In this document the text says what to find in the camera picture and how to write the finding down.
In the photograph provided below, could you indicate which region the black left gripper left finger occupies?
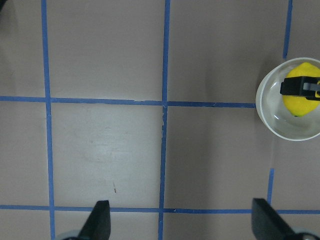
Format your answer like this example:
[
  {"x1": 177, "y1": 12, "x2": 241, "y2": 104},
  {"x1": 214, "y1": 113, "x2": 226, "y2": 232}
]
[{"x1": 77, "y1": 200, "x2": 111, "y2": 238}]

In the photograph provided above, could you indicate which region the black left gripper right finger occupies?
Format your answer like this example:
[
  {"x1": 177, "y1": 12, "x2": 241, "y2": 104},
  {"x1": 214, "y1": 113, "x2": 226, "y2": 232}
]
[{"x1": 251, "y1": 198, "x2": 299, "y2": 240}]

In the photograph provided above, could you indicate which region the yellow lemon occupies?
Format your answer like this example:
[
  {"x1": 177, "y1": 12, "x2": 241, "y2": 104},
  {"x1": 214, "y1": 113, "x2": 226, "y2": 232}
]
[{"x1": 282, "y1": 62, "x2": 320, "y2": 117}]

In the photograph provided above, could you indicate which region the beige bowl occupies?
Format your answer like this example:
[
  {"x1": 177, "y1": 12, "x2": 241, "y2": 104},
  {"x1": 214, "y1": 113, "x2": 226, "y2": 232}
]
[{"x1": 255, "y1": 57, "x2": 320, "y2": 141}]

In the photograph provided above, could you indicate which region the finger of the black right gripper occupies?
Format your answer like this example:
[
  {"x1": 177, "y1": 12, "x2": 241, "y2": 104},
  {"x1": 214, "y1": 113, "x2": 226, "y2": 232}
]
[{"x1": 280, "y1": 76, "x2": 320, "y2": 101}]

